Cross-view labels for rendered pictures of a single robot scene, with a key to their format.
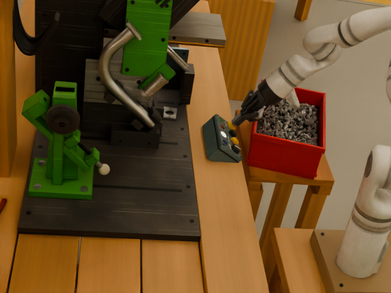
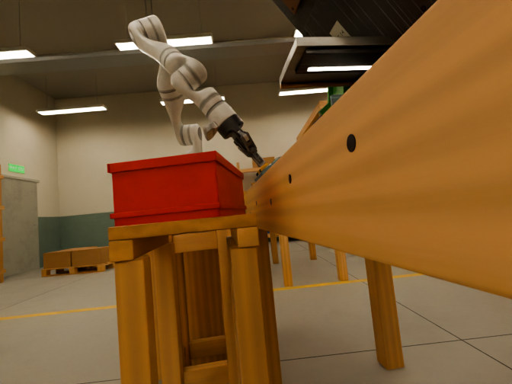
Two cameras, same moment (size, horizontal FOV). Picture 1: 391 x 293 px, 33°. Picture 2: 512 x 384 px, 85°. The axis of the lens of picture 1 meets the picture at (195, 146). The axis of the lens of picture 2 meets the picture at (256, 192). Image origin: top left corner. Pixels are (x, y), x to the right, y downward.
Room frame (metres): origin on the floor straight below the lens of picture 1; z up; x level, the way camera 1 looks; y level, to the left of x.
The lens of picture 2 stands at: (2.34, -0.08, 0.80)
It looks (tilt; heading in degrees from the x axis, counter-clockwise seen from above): 5 degrees up; 183
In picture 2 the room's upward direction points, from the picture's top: 6 degrees counter-clockwise
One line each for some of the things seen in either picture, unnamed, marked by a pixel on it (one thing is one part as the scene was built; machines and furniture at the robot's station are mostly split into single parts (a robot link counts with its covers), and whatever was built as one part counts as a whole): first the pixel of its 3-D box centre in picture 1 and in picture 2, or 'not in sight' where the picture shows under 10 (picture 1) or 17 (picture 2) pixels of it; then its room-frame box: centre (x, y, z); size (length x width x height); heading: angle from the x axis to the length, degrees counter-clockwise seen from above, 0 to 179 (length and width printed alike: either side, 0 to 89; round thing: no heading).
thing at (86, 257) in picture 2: not in sight; (85, 259); (-3.21, -3.98, 0.22); 1.20 x 0.81 x 0.44; 90
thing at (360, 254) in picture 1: (364, 237); not in sight; (1.12, -0.42, 0.98); 0.09 x 0.09 x 0.17; 14
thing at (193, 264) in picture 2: not in sight; (196, 286); (0.61, -0.59, 0.39); 0.68 x 0.52 x 0.79; 91
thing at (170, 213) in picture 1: (115, 102); not in sight; (1.61, 0.26, 0.89); 1.10 x 0.42 x 0.02; 11
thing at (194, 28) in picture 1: (156, 25); (369, 64); (1.70, 0.18, 1.11); 0.39 x 0.16 x 0.03; 101
